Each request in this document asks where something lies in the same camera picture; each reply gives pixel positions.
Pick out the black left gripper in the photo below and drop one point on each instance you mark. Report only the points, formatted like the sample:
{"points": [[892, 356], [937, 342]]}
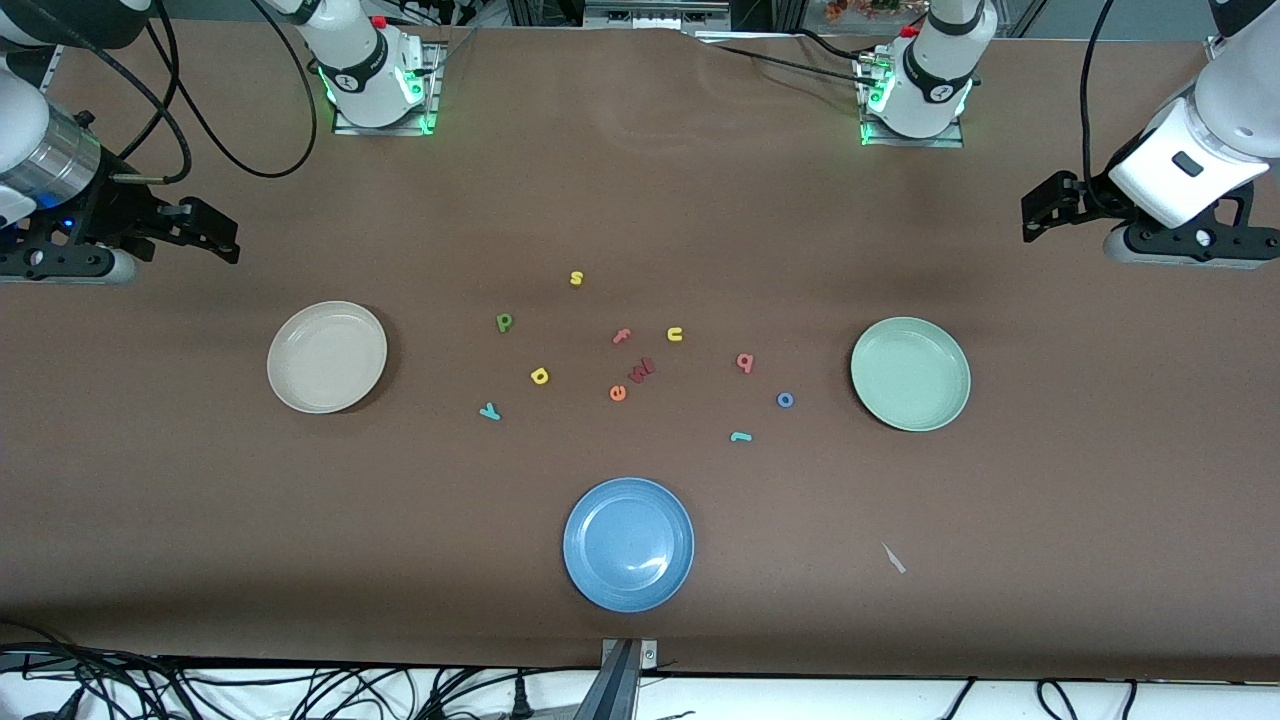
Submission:
{"points": [[1087, 195]]}

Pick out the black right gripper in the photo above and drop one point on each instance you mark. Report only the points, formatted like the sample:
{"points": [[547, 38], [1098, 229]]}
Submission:
{"points": [[103, 212]]}

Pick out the teal letter y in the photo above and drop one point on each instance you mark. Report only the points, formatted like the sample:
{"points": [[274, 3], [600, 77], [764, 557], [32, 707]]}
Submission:
{"points": [[489, 411]]}

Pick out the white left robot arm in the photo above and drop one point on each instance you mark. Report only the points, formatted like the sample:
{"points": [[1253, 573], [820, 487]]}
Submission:
{"points": [[935, 80]]}

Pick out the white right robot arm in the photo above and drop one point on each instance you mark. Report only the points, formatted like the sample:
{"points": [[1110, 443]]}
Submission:
{"points": [[365, 70]]}

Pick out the beige brown plate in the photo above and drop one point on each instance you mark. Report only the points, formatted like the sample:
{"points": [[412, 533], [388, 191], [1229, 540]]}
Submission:
{"points": [[327, 357]]}

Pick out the light green plate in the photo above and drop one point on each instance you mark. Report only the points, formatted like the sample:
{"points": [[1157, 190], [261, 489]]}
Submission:
{"points": [[910, 374]]}

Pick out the orange flowers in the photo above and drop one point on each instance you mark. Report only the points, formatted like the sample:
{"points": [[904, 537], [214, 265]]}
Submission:
{"points": [[860, 8]]}

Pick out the white paper scrap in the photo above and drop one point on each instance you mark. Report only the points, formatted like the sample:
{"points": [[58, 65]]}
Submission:
{"points": [[893, 558]]}

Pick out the dark red letter w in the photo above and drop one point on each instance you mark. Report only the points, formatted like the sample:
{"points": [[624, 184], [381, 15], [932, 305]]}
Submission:
{"points": [[641, 371]]}

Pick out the grey metal box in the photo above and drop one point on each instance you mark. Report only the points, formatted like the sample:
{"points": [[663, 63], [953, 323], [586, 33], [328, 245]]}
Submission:
{"points": [[650, 15]]}

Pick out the blue plate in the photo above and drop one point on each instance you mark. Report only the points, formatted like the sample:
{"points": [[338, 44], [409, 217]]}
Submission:
{"points": [[628, 544]]}

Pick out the black power plug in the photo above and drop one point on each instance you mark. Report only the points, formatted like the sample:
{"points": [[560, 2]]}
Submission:
{"points": [[520, 700]]}

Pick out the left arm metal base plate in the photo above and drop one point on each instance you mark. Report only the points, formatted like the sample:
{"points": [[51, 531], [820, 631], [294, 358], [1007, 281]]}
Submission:
{"points": [[950, 140]]}

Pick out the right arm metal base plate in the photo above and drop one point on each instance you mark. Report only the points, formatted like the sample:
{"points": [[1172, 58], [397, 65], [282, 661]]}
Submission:
{"points": [[345, 125]]}

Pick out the aluminium frame profile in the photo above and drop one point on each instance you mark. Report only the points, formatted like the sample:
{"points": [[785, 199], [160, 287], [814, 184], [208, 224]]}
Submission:
{"points": [[45, 70]]}

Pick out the aluminium frame corner bracket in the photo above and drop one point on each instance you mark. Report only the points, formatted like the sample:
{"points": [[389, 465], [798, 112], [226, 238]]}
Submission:
{"points": [[1213, 45]]}

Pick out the metal table edge bracket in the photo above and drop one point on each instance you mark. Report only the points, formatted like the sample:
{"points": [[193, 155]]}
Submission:
{"points": [[628, 670]]}

